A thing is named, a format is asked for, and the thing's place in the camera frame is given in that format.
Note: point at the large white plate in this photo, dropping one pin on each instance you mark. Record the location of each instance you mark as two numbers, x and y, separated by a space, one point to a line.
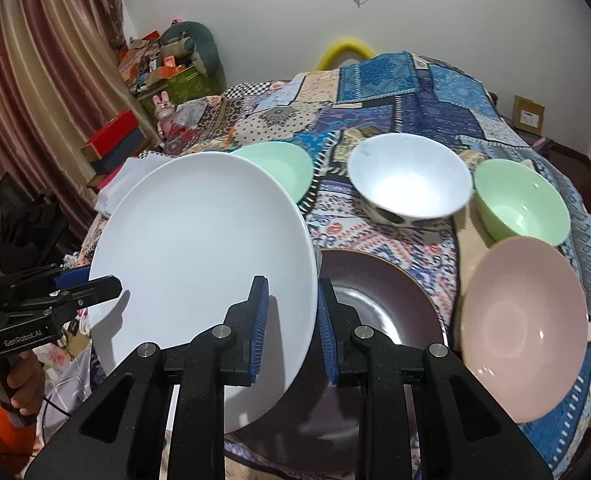
195 260

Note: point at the yellow foam tube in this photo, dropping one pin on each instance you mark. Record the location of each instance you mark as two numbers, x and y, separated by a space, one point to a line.
345 46

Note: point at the pink bunny toy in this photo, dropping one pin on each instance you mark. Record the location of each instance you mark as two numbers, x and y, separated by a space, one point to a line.
164 112

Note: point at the cardboard box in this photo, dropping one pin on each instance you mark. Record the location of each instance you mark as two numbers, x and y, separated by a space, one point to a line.
528 115

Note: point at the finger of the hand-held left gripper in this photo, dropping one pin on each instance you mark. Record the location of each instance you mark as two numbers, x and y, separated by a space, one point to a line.
75 276
95 290

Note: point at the grey plush toy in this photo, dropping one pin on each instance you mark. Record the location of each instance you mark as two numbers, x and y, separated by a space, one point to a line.
198 42

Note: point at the dark brown plate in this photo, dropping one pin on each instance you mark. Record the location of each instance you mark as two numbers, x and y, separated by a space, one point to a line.
375 285

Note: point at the patchwork printed blanket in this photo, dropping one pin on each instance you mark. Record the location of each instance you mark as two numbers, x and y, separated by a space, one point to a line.
375 110

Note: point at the green box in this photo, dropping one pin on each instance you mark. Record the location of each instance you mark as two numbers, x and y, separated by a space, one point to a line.
190 87

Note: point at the person's left hand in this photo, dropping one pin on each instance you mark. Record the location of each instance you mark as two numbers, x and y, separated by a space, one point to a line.
25 382

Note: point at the dark blue box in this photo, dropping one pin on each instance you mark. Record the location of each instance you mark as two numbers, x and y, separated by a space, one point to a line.
123 152

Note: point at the mint green plate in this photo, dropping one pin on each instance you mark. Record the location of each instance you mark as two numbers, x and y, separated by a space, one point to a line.
285 165

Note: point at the striped brown curtain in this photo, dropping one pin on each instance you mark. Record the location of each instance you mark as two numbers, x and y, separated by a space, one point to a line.
35 60

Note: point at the pile of small boxes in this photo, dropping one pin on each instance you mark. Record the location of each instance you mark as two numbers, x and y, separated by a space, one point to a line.
145 62

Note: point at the purple cloth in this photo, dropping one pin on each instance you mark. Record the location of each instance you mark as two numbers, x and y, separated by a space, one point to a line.
543 143

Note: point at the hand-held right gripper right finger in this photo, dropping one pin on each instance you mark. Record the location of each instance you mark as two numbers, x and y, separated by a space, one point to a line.
328 330

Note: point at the small mint green bowl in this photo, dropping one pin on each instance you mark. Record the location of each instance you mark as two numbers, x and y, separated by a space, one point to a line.
520 200

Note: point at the flat red box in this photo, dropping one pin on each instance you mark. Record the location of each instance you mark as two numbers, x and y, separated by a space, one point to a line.
104 180

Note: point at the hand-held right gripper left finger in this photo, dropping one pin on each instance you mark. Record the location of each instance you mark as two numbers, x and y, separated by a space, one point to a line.
261 330

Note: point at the white bowl with black spots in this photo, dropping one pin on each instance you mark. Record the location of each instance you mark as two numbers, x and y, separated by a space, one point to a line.
410 180

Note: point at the white cloth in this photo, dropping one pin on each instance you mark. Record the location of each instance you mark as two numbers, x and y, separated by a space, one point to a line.
125 185

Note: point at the pink bowl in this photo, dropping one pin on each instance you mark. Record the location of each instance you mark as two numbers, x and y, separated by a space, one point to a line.
520 320

